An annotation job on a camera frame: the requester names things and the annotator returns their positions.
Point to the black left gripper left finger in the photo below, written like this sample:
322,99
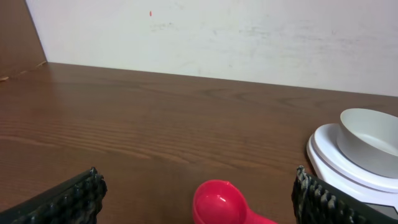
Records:
74,201

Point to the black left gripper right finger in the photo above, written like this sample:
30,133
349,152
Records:
317,202

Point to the grey bowl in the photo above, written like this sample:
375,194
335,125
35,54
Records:
369,139

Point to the red measuring scoop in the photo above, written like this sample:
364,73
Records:
219,202

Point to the white kitchen scale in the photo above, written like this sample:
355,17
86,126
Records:
331,166

